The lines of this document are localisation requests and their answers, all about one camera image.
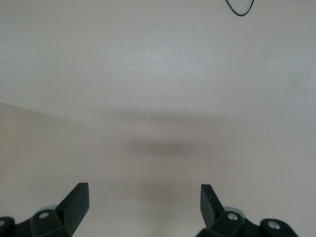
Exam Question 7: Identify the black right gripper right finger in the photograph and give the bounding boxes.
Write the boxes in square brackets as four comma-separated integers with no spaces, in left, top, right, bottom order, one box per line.
[196,184,299,237]

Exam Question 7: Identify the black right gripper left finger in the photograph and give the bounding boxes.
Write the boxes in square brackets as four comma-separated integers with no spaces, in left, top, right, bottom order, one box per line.
[0,182,89,237]

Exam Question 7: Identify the thin black cable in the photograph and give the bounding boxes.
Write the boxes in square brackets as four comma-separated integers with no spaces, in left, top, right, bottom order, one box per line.
[224,0,255,17]

